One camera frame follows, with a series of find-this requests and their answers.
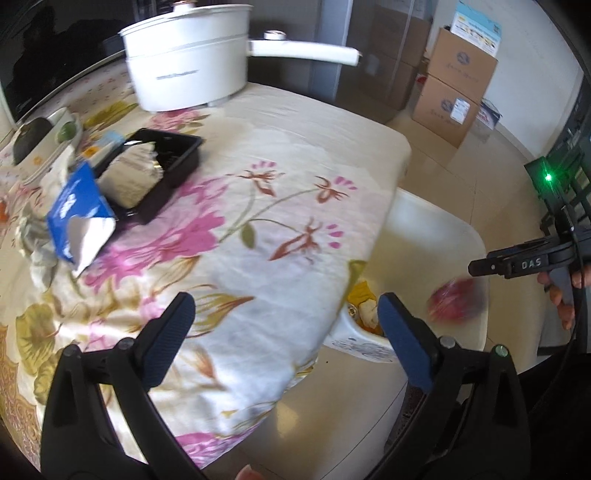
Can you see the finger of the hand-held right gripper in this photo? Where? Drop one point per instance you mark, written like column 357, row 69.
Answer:
column 489, row 266

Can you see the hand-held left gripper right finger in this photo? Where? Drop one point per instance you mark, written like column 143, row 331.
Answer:
column 408, row 344

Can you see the brown cardboard box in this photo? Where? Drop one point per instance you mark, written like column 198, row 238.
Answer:
column 461, row 64
column 443, row 113

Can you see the black plastic tray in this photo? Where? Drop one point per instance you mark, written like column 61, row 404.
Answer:
column 180, row 161

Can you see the large flower print tablecloth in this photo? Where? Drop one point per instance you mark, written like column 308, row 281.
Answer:
column 277, row 230

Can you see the dark green squash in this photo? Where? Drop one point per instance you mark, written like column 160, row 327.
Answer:
column 30, row 138

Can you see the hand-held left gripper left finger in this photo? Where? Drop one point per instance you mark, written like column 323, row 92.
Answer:
column 168, row 339

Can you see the dark blue snack bag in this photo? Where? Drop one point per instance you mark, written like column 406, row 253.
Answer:
column 76, row 207

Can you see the grey refrigerator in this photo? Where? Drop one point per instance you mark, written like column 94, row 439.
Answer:
column 323, row 69

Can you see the blue and white carton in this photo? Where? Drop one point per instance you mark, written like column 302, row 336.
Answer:
column 478, row 25

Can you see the green lime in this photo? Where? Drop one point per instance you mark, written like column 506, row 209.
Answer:
column 65, row 131

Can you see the dark red snack packet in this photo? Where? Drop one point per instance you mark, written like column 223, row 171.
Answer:
column 455, row 300

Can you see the yellow snack packet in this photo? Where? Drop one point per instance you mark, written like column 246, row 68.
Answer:
column 362, row 293

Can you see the white paper bag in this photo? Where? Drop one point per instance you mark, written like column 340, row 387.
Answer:
column 131, row 175

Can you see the white electric cooking pot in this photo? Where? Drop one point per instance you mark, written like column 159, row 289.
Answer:
column 184, row 64

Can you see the white bin with blue print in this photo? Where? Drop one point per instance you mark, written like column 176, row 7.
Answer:
column 351, row 345

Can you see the person's left hand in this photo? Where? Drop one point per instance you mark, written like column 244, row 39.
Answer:
column 249, row 471

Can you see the black door microwave oven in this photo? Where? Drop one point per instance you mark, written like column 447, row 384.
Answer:
column 46, row 55

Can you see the white trash bin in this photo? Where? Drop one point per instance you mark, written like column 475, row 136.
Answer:
column 425, row 240

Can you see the person's right hand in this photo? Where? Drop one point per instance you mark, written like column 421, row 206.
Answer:
column 561, row 297

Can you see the blue and white bag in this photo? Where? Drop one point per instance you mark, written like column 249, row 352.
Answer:
column 488, row 114

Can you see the small flower print cloth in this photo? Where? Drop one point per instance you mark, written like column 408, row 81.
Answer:
column 92, row 87

